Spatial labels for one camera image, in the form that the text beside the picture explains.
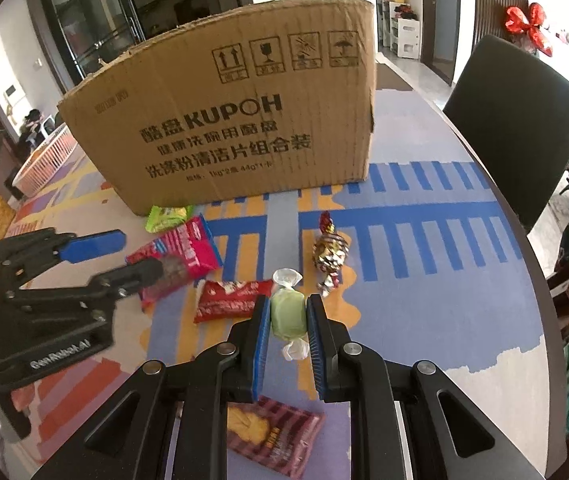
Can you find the pale green candy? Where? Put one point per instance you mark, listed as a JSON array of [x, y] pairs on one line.
[[287, 317]]

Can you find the white wall intercom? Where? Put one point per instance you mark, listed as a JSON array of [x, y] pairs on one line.
[[14, 96]]

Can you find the pink snack packet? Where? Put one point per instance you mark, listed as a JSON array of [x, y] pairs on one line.
[[192, 255]]

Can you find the white plastic basket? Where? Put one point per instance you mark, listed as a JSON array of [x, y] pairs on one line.
[[49, 160]]

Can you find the yellow woven tissue box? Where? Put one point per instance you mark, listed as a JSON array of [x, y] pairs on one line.
[[4, 215]]

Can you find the white shelf unit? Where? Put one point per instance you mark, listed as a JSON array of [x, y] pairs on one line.
[[404, 25]]

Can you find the dark striped biscuit packet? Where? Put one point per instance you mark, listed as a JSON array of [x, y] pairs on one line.
[[279, 435]]

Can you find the black dining chair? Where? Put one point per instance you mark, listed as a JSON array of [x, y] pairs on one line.
[[514, 125]]

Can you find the small red snack packet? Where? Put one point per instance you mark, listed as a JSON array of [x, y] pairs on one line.
[[224, 301]]

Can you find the gold foil wrapped candy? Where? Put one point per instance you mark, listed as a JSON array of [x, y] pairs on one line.
[[330, 255]]

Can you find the white small stool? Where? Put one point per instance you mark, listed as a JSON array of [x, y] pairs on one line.
[[39, 127]]

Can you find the green snack packet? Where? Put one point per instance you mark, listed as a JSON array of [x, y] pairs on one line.
[[164, 218]]

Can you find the black framed glass sliding door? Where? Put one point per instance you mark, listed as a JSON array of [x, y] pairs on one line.
[[89, 20]]

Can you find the brown cardboard box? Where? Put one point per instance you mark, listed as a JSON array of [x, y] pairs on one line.
[[214, 110]]

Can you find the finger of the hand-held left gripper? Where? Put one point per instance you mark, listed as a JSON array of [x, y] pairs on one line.
[[94, 246], [134, 275]]

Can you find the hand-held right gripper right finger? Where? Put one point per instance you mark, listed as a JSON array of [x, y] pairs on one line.
[[314, 350]]

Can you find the brown room door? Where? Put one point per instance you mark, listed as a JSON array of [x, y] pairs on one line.
[[444, 20]]

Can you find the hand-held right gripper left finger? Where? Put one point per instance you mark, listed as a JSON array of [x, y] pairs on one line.
[[263, 350]]

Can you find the red foil balloon bunch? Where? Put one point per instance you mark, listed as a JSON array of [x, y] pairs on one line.
[[529, 25]]

